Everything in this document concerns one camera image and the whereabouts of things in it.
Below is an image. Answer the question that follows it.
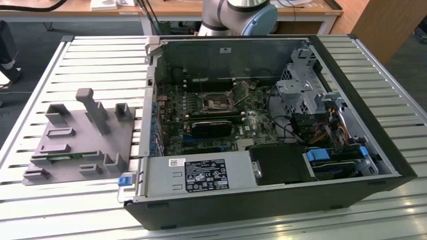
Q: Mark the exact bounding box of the wooden desk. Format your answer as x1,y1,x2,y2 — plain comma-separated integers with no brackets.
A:
0,0,344,36

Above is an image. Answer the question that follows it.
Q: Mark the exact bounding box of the silver chipset heatsink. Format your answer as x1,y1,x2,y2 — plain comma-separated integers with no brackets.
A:
236,139,256,151

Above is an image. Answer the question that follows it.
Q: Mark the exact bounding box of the CPU socket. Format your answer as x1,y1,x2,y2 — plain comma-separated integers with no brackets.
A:
203,91,236,111

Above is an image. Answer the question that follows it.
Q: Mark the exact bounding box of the white box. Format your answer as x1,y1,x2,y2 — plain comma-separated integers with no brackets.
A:
89,0,118,11

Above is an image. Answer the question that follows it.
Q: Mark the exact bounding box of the silver drive cage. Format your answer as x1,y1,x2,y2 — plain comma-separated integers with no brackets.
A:
275,48,349,118

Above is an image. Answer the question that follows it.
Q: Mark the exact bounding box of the black monitor stand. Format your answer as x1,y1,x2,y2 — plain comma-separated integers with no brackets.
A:
0,19,24,89

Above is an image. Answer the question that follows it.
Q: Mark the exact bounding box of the grey parts rack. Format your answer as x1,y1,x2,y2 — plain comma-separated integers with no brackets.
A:
21,87,137,187

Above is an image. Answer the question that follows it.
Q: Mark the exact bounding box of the green motherboard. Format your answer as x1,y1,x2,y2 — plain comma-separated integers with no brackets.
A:
155,79,280,157

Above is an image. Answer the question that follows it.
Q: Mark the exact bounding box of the green RAM stick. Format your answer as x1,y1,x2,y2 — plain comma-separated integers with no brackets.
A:
45,152,98,160

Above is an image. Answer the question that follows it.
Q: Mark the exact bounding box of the black RAM slot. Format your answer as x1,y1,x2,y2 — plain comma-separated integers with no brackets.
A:
188,115,247,120
188,112,245,117
185,77,235,82
184,83,236,88
184,86,236,91
185,80,235,85

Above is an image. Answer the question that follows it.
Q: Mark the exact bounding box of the black corrugated hose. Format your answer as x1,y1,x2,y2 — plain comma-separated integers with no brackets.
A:
0,0,69,13

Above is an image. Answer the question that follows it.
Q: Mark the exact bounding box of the white barcode sticker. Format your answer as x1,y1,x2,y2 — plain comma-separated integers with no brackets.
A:
167,157,187,168

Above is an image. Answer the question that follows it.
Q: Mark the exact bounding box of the blue disk carrier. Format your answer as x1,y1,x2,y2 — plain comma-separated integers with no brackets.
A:
304,147,360,181

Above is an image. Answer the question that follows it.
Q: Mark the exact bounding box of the silver power supply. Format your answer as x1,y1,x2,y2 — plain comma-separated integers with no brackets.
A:
137,149,260,201

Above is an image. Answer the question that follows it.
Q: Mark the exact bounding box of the silver latch handle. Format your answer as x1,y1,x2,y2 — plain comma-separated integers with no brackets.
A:
251,161,264,179

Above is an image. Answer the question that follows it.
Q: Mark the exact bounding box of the black graphics card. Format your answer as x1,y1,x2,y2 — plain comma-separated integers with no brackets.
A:
189,119,233,140

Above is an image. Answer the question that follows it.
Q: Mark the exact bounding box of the black plastic shroud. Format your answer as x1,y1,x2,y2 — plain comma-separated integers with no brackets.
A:
248,144,320,186

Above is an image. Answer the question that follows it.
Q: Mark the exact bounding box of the coloured power wire bundle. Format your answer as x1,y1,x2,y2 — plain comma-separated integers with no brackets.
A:
308,104,356,152

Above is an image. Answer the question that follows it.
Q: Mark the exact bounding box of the black rating label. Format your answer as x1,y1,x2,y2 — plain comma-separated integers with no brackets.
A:
184,158,231,193

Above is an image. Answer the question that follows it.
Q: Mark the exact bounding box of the metal socket cover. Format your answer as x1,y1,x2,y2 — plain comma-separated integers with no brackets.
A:
229,79,257,107

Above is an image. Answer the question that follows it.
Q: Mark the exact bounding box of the wooden cabinet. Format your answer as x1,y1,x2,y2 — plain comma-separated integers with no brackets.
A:
328,0,427,66

